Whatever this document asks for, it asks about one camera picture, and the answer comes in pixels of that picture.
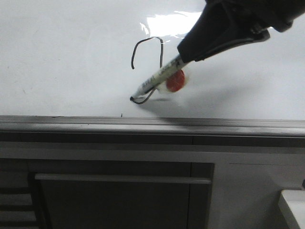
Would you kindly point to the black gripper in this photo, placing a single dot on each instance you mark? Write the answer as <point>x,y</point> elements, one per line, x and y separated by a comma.
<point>226,24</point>

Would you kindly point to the white whiteboard marker pen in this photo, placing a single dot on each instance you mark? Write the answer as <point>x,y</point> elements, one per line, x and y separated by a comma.
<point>159,77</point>

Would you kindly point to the red round magnet with tape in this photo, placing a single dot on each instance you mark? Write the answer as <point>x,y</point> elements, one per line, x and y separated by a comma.
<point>176,82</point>

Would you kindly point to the white glossy whiteboard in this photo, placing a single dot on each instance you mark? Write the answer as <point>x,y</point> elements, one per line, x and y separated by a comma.
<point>87,57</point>

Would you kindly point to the white table corner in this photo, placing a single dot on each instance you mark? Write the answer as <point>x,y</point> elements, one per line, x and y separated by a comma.
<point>292,206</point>

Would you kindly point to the dark cabinet with rail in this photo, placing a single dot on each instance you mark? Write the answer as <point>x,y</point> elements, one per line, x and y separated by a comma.
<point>67,194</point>

